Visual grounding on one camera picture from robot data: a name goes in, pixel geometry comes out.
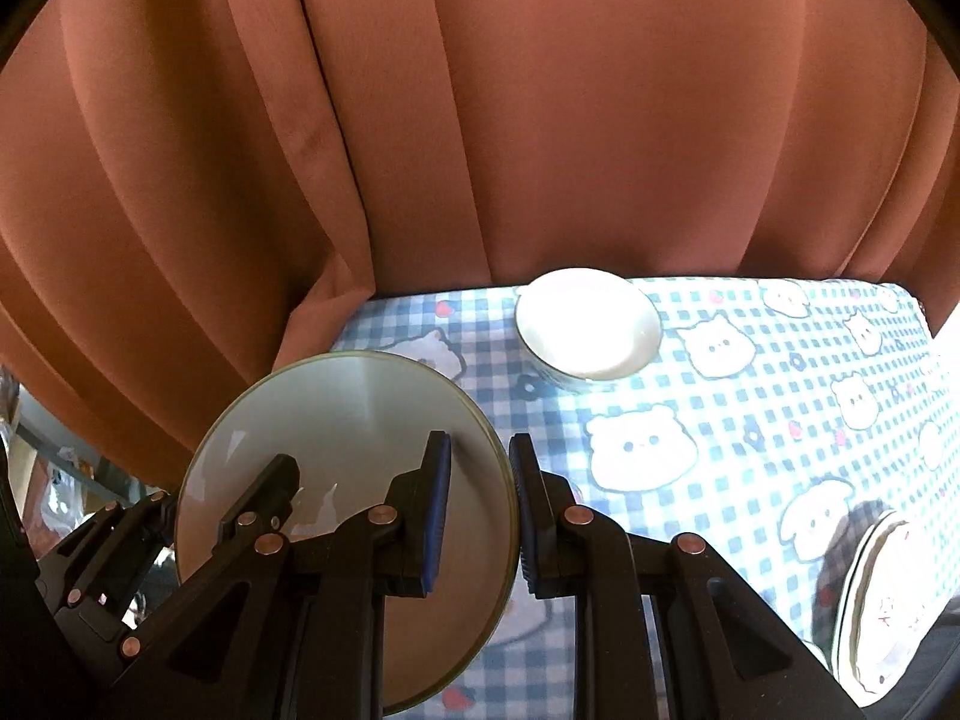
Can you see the pink plate with red print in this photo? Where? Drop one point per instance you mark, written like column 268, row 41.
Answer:
column 885, row 607

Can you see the white floral bowl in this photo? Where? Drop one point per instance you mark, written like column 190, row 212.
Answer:
column 585, row 322

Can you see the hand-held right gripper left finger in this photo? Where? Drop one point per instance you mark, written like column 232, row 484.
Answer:
column 435, row 517

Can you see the orange-brown curtain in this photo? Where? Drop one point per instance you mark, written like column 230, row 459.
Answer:
column 525, row 127

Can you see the plain plate with green rim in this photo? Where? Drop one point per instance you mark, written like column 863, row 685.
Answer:
column 360, row 420

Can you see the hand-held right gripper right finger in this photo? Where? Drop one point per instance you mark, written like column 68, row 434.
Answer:
column 526, row 525

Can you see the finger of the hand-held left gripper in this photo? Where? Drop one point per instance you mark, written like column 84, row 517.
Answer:
column 262, row 499
column 112, row 540

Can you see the blue checked cartoon tablecloth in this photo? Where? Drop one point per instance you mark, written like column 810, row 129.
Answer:
column 712, row 420

